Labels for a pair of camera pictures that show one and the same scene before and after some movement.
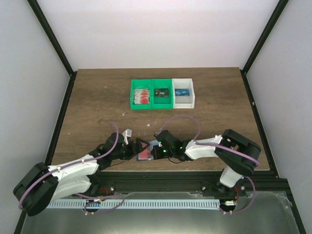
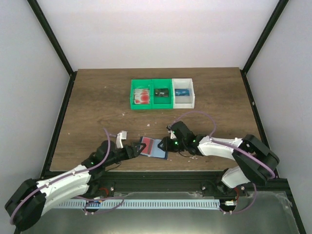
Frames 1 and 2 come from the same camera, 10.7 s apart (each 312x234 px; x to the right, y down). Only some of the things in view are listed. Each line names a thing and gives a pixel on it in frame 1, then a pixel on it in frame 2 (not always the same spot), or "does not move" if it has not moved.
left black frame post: [44, 23] does not move
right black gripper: [157, 155] -> [164, 147]
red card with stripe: [146, 154] -> [149, 143]
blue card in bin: [182, 92] does not move
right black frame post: [267, 30] does not move
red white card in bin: [141, 96] does not move
